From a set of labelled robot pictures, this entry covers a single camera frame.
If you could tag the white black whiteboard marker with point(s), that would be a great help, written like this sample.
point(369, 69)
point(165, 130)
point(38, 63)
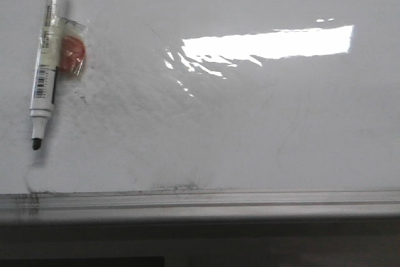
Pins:
point(46, 69)

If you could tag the white whiteboard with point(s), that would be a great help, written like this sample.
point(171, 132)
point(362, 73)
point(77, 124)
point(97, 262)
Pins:
point(209, 94)

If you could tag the red magnet under clear tape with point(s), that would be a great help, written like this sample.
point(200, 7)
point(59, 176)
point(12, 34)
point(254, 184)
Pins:
point(73, 48)

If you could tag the aluminium whiteboard frame rail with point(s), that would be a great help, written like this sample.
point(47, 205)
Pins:
point(196, 206)

